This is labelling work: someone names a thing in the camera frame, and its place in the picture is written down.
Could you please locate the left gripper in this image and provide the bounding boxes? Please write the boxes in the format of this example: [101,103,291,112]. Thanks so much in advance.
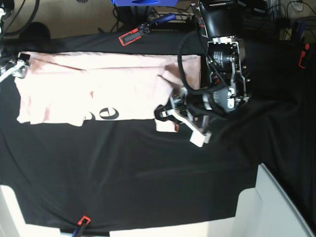
[154,86,214,148]

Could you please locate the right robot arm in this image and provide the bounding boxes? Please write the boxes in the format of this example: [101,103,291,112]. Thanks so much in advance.
[0,0,40,82]

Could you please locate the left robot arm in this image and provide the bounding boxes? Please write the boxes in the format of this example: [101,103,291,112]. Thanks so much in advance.
[155,0,250,147]

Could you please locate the black table cloth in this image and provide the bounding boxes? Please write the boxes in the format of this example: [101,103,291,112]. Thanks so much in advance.
[0,39,316,232]

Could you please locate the red black clamp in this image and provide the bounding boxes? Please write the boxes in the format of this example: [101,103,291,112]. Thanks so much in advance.
[118,27,151,46]

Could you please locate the blue plastic object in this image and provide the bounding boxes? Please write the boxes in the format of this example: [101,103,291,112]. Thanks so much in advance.
[110,0,178,25]

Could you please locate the red clamp at right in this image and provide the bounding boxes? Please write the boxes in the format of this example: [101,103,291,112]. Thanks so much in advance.
[298,43,311,69]

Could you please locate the red blue front clamp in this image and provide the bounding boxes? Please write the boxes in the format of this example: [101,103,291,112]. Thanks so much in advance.
[72,215,91,237]

